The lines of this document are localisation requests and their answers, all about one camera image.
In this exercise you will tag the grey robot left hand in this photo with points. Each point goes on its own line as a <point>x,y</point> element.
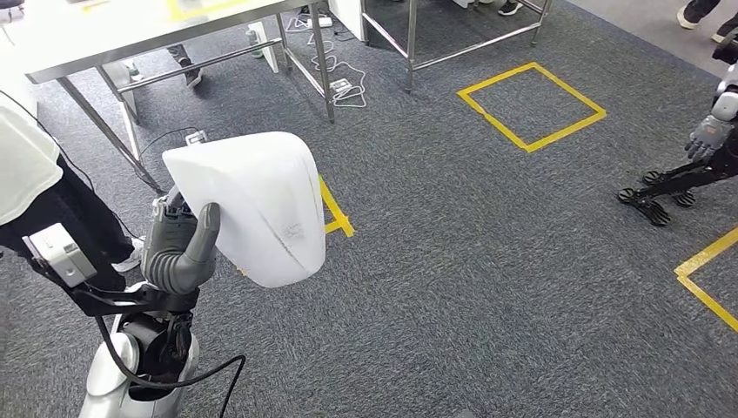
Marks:
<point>173,259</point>

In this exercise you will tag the bystander robot grey hand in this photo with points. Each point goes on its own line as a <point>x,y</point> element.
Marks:
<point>709,138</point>

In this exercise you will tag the silver floor socket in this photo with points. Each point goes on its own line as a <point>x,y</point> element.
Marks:
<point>196,137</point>
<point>340,85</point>

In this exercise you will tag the white plastic part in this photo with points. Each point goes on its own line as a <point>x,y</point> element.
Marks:
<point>259,202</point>

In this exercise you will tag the bystander robot black leg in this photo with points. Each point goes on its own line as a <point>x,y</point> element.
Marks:
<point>692,173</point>

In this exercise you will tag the yellow floor tape square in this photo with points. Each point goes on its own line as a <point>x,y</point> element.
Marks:
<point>490,118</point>
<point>706,256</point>
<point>337,216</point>

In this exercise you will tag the person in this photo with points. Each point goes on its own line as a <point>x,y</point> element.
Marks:
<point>692,11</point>
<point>23,167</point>
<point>193,78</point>
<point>510,7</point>

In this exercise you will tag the white power strip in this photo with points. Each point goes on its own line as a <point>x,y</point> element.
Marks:
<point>319,22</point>

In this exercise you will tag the white desk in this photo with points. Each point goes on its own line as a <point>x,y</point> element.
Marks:
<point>131,109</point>
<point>346,17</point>
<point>265,49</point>

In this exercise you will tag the bystander robot black foot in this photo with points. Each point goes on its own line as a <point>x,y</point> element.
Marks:
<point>651,210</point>
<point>654,177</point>

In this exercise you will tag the bystander robot silver arm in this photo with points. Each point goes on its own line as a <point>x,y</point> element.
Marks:
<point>726,104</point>

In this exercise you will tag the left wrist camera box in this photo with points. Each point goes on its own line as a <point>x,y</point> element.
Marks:
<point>63,254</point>

